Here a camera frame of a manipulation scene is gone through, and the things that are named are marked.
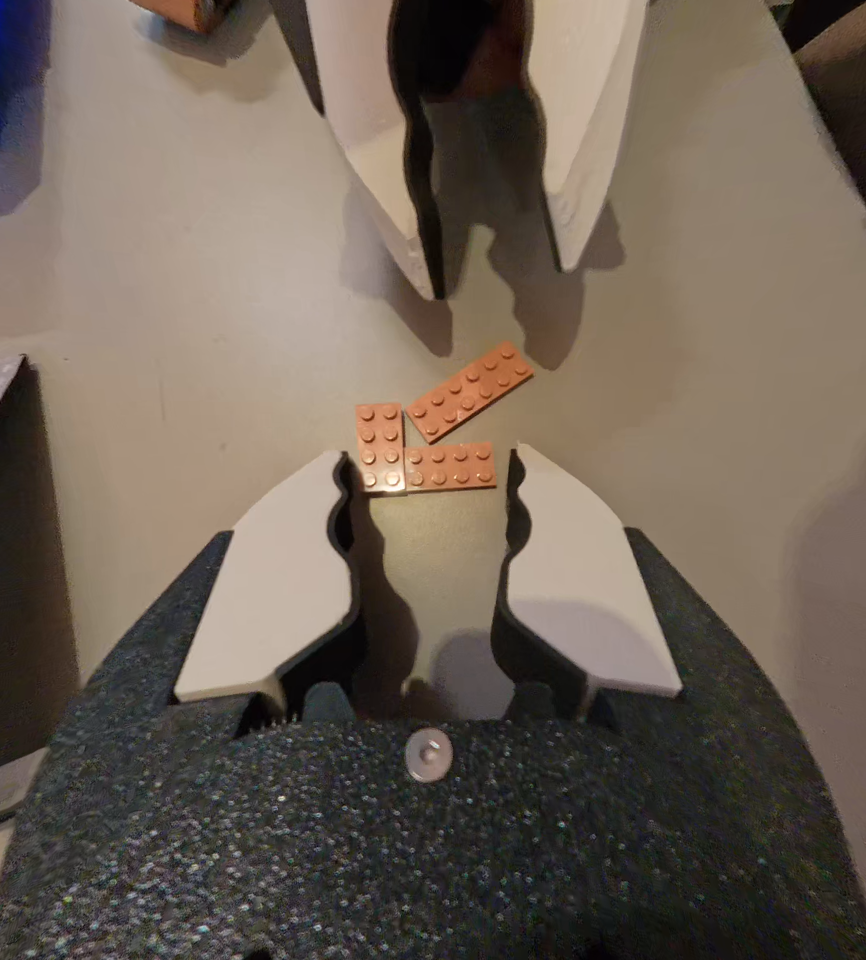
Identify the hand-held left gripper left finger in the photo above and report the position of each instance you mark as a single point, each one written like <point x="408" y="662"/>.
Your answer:
<point x="275" y="592"/>

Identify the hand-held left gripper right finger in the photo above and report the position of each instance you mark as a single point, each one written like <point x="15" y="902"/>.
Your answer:
<point x="590" y="600"/>

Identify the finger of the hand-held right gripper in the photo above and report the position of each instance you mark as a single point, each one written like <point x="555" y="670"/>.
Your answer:
<point x="590" y="90"/>
<point x="358" y="90"/>

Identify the brown short plate brick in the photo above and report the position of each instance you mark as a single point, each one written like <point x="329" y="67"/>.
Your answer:
<point x="379" y="450"/>
<point x="451" y="466"/>

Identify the brown toy brick model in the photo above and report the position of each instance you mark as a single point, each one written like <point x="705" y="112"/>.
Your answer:
<point x="178" y="11"/>

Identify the brown long plate brick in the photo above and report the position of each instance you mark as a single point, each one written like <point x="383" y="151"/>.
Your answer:
<point x="470" y="390"/>

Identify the grey desk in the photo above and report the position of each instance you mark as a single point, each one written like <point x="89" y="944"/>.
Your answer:
<point x="702" y="375"/>

